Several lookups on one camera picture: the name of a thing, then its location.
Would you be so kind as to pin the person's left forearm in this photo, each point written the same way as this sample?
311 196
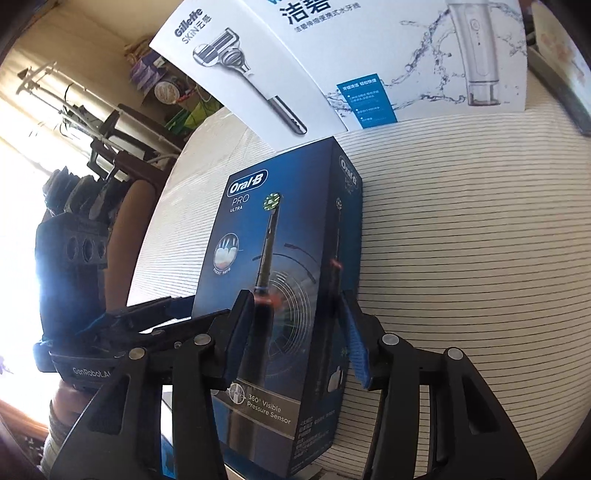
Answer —
67 406

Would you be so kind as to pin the clothes drying rack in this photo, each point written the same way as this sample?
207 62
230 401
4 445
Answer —
34 76

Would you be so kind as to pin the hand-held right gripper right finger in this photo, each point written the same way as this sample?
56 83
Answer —
358 350

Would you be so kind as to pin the striped cloth covered desktop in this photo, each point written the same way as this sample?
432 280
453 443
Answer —
461 230

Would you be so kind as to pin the blue toothbrush box lid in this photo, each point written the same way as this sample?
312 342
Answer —
295 221

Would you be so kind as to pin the wooden chair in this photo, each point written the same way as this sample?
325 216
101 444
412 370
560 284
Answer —
134 217

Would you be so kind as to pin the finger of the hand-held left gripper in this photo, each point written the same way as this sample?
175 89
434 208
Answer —
157 309
194 325

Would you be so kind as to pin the white razor box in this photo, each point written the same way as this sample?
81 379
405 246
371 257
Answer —
231 46

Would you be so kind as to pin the round printed tin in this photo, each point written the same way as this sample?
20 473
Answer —
167 91

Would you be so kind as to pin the stack of purple boxes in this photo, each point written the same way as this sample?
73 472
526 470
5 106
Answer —
147 74

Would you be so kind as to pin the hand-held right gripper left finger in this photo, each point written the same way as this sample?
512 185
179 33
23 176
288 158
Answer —
240 341

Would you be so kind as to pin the white water flosser box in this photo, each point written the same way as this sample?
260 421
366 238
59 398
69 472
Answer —
415 46

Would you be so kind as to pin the green plastic bag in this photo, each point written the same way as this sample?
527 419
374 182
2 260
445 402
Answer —
182 120

